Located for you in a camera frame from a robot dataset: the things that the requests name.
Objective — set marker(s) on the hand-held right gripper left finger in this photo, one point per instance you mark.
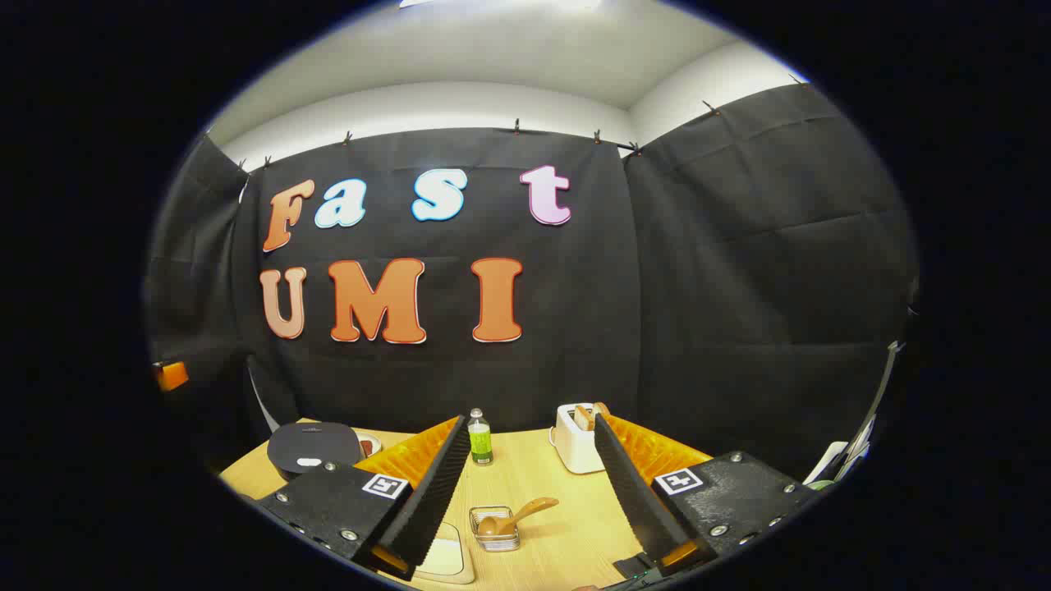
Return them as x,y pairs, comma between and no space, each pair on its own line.
431,501

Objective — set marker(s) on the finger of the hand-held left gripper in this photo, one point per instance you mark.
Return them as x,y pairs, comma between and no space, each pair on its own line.
171,376

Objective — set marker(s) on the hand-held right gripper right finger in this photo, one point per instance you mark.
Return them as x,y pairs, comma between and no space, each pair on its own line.
640,501

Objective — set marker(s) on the wooden spoon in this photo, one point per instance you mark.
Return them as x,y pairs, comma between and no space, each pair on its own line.
525,510

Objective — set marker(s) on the black rice cooker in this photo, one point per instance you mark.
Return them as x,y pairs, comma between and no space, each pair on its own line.
312,447

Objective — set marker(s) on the green drink bottle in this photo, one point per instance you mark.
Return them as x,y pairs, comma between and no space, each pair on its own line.
480,443

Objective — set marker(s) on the small bowl of red beans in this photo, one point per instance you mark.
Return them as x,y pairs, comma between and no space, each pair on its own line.
371,446

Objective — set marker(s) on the white toaster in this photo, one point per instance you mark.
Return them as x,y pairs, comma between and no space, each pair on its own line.
575,451

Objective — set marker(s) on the toast slice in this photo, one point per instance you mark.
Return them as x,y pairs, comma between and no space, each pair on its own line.
601,409
583,419

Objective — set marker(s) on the black backdrop cloth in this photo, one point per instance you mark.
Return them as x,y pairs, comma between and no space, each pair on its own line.
591,328

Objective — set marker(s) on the white panel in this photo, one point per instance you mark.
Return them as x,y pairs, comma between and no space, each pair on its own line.
833,460

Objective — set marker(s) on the ceiling light panel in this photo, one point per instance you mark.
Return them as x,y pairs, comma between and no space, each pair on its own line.
493,3

